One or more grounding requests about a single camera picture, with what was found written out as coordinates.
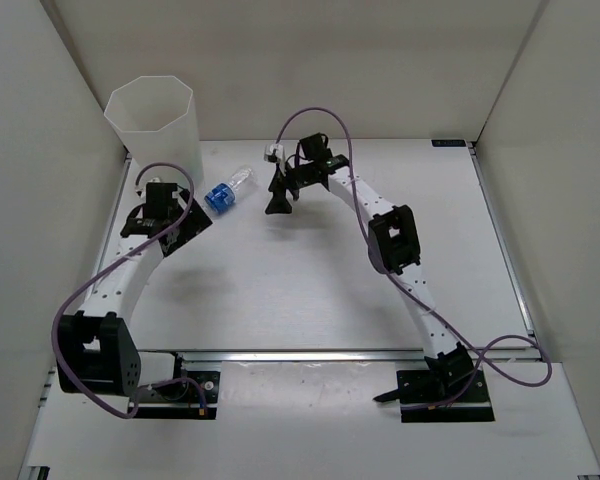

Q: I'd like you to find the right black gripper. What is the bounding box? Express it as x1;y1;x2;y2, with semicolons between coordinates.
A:
268;159;318;213

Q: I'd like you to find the clear bottle blue label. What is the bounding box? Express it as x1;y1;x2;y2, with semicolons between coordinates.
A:
204;165;258;216

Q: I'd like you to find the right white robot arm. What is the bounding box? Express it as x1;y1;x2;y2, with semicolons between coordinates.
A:
264;134;475;408

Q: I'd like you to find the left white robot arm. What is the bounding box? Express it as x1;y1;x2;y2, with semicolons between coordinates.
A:
58;183;212;397

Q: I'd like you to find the tall white plastic bin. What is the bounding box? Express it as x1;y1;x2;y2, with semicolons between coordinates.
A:
104;75;204;189

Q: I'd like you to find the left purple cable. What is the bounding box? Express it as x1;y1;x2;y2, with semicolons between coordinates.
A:
51;162;216;420

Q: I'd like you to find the purple cable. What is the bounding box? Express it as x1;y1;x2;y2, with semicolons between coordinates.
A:
274;106;554;411
51;162;216;420

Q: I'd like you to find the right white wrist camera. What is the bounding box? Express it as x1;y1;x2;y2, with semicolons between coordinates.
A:
264;143;286;175

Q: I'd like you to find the aluminium table edge rail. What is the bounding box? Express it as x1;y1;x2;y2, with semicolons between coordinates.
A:
122;348;539;365

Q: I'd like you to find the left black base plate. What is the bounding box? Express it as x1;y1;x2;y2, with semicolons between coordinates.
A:
135;361;221;421

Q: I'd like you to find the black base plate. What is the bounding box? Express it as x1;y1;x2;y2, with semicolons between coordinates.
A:
396;370;495;424
135;361;221;421

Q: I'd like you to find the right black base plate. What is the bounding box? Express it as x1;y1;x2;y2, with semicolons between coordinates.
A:
396;370;495;424

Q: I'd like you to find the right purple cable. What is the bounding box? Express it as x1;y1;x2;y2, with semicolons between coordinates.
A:
274;106;554;411

